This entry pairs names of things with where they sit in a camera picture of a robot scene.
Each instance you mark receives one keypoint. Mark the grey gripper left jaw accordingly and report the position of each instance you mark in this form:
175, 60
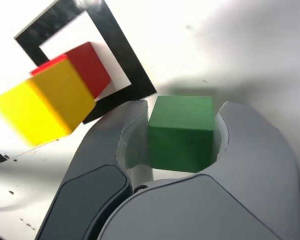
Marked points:
95, 162

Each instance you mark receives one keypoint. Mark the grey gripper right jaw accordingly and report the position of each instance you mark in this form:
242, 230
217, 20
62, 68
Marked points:
260, 175

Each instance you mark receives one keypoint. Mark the yellow cube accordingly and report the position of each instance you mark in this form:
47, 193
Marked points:
45, 107

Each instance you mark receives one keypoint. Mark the green cube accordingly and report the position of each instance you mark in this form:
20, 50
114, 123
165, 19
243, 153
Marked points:
180, 135

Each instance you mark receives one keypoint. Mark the red cube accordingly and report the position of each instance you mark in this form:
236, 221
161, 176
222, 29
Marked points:
90, 70

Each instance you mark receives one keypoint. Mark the black tape square outline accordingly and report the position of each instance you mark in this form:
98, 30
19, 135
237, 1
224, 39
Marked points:
130, 72

